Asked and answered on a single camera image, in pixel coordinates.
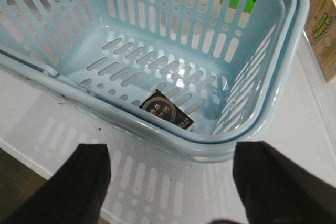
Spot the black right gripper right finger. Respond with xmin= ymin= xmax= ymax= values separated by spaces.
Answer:
xmin=233 ymin=141 xmax=335 ymax=223

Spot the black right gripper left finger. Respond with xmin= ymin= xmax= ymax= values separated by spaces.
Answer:
xmin=3 ymin=144 xmax=110 ymax=223

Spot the black tissue pack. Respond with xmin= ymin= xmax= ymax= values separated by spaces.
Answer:
xmin=139 ymin=89 xmax=194 ymax=130

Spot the light blue plastic basket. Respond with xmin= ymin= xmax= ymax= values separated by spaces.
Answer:
xmin=1 ymin=0 xmax=309 ymax=162

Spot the beige tissue box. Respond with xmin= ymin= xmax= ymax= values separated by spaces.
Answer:
xmin=304 ymin=0 xmax=335 ymax=83

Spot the clear acrylic display shelf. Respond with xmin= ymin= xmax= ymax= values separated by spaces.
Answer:
xmin=298 ymin=32 xmax=335 ymax=142

